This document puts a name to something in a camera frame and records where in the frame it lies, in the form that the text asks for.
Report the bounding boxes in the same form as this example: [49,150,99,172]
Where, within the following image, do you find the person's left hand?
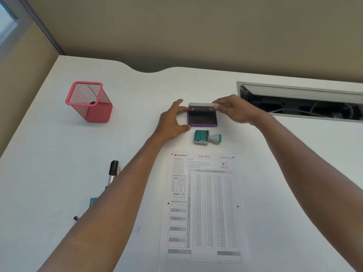
[154,99,192,142]

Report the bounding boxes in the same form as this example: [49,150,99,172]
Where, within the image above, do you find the person's right hand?
[212,94,271,127]

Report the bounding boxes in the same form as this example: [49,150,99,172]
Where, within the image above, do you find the purple stamp ink pad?
[187,103,218,128]

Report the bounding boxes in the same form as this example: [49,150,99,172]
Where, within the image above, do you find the person's left forearm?
[37,132,165,272]

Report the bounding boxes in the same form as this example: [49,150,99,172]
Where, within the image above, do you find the person's right forearm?
[255,113,363,272]

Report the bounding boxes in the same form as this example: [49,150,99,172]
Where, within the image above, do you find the teal date stamp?
[194,130,222,145]

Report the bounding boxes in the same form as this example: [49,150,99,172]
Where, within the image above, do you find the printed answer sheet paper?
[158,152,251,272]

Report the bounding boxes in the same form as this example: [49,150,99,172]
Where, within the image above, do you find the black marker pen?
[105,160,119,189]

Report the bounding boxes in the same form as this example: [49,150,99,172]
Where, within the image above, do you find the pink mesh pen holder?
[65,81,113,123]

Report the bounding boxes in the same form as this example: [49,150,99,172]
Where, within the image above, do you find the metal cable tray opening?
[237,81,363,123]

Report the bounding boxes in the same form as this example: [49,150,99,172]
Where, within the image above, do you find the grey cable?
[268,101,355,119]

